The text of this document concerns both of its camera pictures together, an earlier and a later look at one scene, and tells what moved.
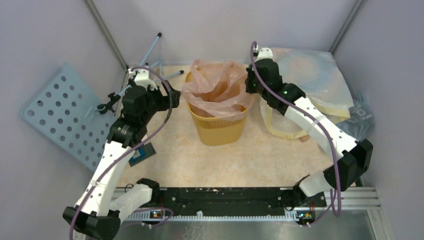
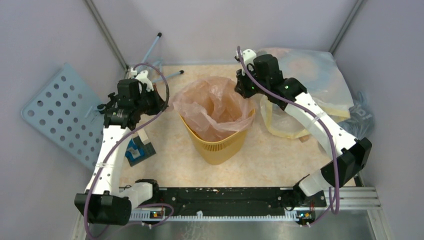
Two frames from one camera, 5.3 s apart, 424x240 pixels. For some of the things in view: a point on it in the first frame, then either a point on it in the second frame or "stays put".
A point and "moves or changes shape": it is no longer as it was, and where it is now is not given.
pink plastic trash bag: x=218 y=89 moves or changes shape
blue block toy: x=142 y=153 stays put
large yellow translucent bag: x=317 y=74 stays put
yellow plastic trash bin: x=216 y=131 -> x=222 y=150
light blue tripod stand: x=146 y=62 stays put
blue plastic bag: x=361 y=118 stays put
